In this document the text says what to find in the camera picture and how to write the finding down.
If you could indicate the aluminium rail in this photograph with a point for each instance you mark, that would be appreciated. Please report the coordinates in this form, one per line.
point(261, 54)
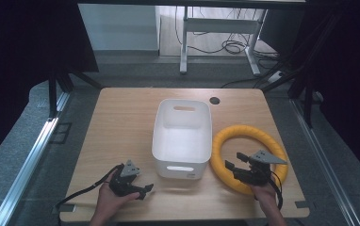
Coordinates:
point(322, 157)
point(27, 166)

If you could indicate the black table grommet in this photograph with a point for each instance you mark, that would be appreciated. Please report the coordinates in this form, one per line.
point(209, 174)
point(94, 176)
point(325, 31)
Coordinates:
point(214, 100)

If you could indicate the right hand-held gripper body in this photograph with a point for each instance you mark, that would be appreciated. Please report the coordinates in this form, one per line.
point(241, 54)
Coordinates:
point(256, 171)

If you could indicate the person's left hand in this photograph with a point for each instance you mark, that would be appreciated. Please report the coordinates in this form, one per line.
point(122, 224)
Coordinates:
point(110, 197)

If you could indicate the white power strip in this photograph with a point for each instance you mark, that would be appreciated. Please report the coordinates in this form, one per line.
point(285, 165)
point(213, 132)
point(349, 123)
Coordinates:
point(276, 76)

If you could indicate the white plastic bin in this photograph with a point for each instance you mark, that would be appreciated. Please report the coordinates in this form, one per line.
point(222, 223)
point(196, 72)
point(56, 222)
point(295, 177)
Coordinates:
point(183, 141)

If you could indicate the white metal desk frame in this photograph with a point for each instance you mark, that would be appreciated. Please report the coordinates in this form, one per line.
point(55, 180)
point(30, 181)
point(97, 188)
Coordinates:
point(219, 25)

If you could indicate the person's right hand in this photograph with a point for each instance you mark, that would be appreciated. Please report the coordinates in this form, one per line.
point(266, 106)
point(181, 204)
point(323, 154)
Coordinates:
point(264, 194)

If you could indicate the black stand legs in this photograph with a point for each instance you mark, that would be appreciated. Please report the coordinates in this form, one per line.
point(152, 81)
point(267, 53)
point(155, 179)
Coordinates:
point(307, 94)
point(53, 94)

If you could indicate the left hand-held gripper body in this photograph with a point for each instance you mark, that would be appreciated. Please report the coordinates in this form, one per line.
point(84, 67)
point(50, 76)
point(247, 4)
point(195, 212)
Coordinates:
point(123, 183)

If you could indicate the dark curtain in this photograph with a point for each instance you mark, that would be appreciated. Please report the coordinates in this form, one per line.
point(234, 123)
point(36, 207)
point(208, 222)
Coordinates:
point(18, 62)
point(351, 78)

